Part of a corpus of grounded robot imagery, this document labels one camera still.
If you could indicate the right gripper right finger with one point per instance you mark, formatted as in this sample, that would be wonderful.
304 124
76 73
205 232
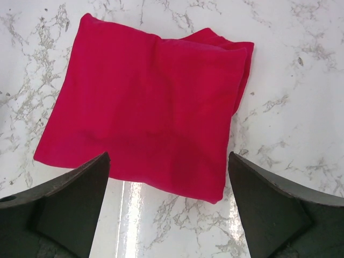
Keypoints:
282 218

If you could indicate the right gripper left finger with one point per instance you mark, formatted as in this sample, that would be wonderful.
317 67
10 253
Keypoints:
57 218

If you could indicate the magenta t shirt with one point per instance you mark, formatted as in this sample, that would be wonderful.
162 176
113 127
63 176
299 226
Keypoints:
161 108

